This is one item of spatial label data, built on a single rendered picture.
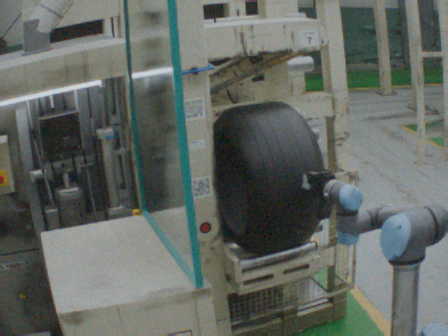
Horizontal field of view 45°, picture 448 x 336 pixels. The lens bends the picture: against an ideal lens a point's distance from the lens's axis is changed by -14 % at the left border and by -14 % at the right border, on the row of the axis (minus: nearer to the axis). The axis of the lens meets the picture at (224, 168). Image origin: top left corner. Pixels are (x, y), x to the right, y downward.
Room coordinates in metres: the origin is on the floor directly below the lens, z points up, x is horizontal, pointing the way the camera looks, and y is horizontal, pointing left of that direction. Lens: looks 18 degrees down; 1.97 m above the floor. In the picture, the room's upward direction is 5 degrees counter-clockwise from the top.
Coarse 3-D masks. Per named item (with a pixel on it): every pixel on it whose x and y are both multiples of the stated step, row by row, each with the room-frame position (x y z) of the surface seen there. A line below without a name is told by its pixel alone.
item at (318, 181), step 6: (312, 174) 1.91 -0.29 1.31; (318, 174) 1.90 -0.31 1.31; (324, 174) 1.89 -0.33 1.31; (330, 174) 1.87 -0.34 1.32; (312, 180) 1.91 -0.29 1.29; (318, 180) 1.90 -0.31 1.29; (324, 180) 1.86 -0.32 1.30; (312, 186) 1.91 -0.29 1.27; (318, 186) 1.90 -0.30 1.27; (324, 186) 1.84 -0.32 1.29; (312, 192) 1.91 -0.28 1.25; (318, 192) 1.90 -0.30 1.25; (324, 198) 1.84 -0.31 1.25
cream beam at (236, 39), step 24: (216, 24) 2.59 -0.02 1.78; (240, 24) 2.50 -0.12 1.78; (264, 24) 2.52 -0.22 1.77; (288, 24) 2.55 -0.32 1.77; (312, 24) 2.59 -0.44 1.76; (216, 48) 2.45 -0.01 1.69; (240, 48) 2.48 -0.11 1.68; (264, 48) 2.51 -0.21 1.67; (288, 48) 2.55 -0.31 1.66; (312, 48) 2.59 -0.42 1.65
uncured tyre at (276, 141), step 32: (224, 128) 2.26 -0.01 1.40; (256, 128) 2.14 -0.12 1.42; (288, 128) 2.15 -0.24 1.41; (224, 160) 2.54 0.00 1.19; (256, 160) 2.06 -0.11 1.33; (288, 160) 2.07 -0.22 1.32; (320, 160) 2.12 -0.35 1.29; (224, 192) 2.51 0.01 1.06; (256, 192) 2.03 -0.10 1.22; (288, 192) 2.03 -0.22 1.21; (224, 224) 2.34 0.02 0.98; (256, 224) 2.04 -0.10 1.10; (288, 224) 2.04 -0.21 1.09
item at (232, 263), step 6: (228, 252) 2.14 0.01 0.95; (228, 258) 2.11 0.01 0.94; (234, 258) 2.08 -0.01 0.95; (228, 264) 2.11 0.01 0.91; (234, 264) 2.05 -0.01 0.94; (240, 264) 2.06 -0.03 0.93; (228, 270) 2.12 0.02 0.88; (234, 270) 2.06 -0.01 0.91; (240, 270) 2.06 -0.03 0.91; (234, 276) 2.06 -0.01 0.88; (240, 276) 2.06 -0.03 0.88
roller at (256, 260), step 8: (312, 240) 2.23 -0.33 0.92; (288, 248) 2.18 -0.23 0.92; (296, 248) 2.18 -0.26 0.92; (304, 248) 2.19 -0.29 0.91; (312, 248) 2.20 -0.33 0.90; (256, 256) 2.14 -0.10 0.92; (264, 256) 2.14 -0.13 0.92; (272, 256) 2.14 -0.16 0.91; (280, 256) 2.15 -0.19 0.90; (288, 256) 2.16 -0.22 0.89; (248, 264) 2.11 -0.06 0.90; (256, 264) 2.12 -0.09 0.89
